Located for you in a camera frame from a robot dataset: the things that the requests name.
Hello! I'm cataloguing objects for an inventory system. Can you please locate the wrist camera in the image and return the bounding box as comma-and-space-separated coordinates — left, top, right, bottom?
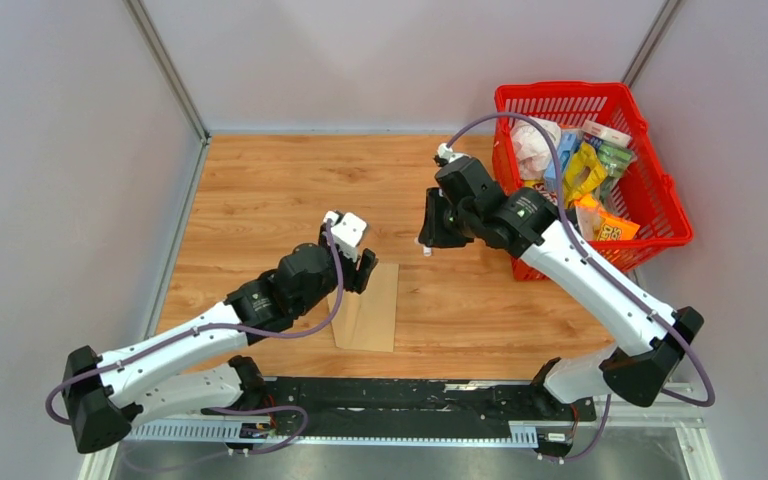
323, 210, 368, 262
433, 142, 470, 168

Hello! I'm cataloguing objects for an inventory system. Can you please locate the red plastic basket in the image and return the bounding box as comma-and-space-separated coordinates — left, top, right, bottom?
494, 81, 693, 272

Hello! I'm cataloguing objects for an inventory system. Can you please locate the white crumpled bag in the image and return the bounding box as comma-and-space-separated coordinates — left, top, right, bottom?
510, 120, 552, 181

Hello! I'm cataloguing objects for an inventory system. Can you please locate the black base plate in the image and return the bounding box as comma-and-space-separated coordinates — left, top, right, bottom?
200, 374, 597, 440

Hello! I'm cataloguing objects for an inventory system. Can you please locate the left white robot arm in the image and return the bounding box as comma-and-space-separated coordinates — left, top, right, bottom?
45, 241, 378, 454

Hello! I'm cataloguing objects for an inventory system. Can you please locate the green packet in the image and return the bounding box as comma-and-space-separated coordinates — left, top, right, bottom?
596, 142, 637, 201

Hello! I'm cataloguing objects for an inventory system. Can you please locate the orange snack bag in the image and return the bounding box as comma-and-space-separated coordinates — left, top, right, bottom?
573, 194, 640, 241

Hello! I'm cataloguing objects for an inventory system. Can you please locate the brown paper envelope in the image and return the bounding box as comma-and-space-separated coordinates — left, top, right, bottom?
330, 263, 400, 353

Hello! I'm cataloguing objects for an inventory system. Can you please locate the aluminium frame rail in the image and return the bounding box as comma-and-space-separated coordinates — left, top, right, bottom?
79, 380, 723, 480

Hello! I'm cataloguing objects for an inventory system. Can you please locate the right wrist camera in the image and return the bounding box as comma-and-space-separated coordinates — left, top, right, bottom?
433, 142, 470, 168

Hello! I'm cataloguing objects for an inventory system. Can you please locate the blue box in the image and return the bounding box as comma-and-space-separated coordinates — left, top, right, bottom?
543, 129, 581, 192

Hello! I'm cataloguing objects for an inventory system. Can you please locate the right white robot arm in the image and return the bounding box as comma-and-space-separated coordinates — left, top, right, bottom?
418, 154, 704, 419

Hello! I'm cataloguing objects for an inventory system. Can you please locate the white red small box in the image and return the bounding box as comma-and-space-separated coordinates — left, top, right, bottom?
581, 120, 632, 148

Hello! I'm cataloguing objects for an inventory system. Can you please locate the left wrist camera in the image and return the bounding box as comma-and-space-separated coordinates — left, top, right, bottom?
323, 210, 368, 262

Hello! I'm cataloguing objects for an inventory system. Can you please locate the yellow snack bag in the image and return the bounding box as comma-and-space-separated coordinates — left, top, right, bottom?
562, 143, 608, 207

